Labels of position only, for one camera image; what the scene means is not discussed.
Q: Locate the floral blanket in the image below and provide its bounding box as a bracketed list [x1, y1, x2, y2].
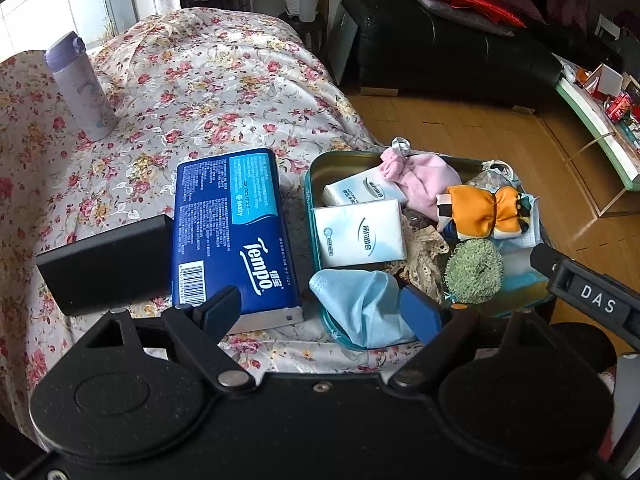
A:
[0, 7, 401, 433]

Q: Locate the grey cushion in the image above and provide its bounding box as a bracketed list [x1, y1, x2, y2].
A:
[415, 0, 516, 37]

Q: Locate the dark wooden plant stool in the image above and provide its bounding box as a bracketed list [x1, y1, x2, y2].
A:
[277, 10, 328, 56]

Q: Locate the blue tissue pack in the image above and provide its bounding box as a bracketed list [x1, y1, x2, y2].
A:
[171, 147, 305, 336]

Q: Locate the white pocket tissue pack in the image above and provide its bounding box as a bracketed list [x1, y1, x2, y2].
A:
[312, 199, 408, 268]
[321, 167, 408, 207]

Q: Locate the black box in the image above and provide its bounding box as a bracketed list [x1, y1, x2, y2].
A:
[35, 214, 174, 317]

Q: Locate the light blue face mask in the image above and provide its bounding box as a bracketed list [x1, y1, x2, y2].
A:
[309, 267, 426, 351]

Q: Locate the red can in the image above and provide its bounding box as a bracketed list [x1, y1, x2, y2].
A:
[605, 92, 633, 123]

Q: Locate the cream lace cloth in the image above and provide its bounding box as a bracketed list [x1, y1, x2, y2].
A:
[390, 215, 451, 303]

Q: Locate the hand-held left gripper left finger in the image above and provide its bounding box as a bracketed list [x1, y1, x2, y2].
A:
[72, 285, 258, 393]

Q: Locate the pink soft cloth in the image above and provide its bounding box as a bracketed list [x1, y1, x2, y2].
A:
[379, 136, 463, 222]

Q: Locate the black leather sofa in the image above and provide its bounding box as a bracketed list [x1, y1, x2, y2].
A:
[342, 0, 626, 113]

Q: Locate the white chair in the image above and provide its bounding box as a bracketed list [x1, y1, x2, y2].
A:
[594, 14, 621, 41]

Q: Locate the orange and navy bow scrunchie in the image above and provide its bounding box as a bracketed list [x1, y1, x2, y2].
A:
[435, 185, 536, 241]

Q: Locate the white and red card stand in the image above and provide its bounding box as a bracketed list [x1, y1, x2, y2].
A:
[582, 64, 623, 98]

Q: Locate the window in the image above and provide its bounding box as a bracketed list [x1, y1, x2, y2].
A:
[0, 0, 151, 61]

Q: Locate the lilac thermos bottle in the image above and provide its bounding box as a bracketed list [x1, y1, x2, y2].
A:
[45, 31, 121, 141]

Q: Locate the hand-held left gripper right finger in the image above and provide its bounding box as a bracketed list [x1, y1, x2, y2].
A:
[389, 285, 553, 395]

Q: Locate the clear plastic mask packet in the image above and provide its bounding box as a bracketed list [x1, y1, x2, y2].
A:
[500, 191, 551, 306]

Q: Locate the grey board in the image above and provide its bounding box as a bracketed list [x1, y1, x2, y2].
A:
[327, 2, 360, 86]

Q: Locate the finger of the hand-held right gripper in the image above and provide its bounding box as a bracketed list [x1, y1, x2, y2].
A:
[530, 242, 640, 351]

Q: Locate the white and green coffee table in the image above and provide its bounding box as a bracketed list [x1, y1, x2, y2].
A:
[554, 62, 640, 218]

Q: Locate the floral print pouch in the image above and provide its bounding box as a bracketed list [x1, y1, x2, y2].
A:
[462, 159, 521, 196]

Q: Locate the green fluffy scrunchie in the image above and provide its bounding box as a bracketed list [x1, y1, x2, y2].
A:
[444, 240, 503, 305]

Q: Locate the teal and gold tin box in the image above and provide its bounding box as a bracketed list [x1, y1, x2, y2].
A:
[304, 147, 556, 352]

